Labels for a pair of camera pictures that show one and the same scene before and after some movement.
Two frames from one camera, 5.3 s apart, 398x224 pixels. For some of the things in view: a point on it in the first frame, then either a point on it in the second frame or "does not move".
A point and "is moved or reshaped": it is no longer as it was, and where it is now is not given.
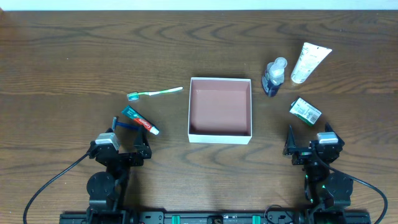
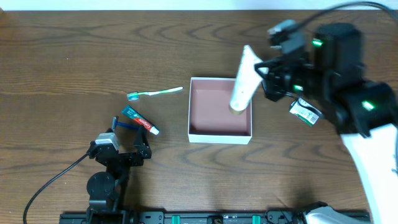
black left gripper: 125,154 does not move
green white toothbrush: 135,96 does not move
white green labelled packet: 305,110 does not move
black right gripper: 306,153 -> 274,76
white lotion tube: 310,59 is moved or reshaped
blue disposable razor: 115,122 does not move
